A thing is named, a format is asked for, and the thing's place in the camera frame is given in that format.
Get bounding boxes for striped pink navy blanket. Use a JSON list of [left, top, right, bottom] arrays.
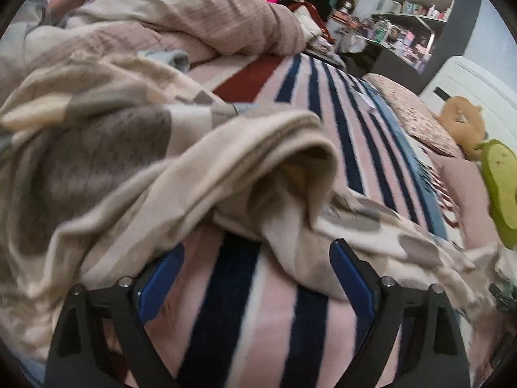
[[100, 52, 473, 388]]

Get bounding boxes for dark grey shelf unit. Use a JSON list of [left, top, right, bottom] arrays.
[[341, 0, 481, 94]]

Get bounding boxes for plain pink pillow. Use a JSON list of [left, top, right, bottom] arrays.
[[428, 152, 501, 250]]

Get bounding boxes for floral pink pillow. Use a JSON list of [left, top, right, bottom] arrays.
[[362, 73, 463, 158]]

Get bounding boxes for light blue folded garment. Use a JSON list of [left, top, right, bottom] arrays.
[[138, 50, 190, 73]]

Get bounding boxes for white bed headboard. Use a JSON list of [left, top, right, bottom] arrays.
[[420, 56, 517, 150]]

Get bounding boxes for white cushion on chair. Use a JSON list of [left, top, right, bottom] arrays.
[[293, 5, 323, 44]]

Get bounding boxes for beige patterned fleece pants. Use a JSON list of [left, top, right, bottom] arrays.
[[1, 52, 514, 360]]

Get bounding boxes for brown plush toy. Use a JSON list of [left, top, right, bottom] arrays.
[[438, 96, 486, 160]]

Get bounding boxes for pink beige striped comforter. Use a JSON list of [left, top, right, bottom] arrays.
[[1, 0, 306, 100]]

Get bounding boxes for green avocado plush toy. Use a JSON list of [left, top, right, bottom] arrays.
[[480, 139, 517, 251]]

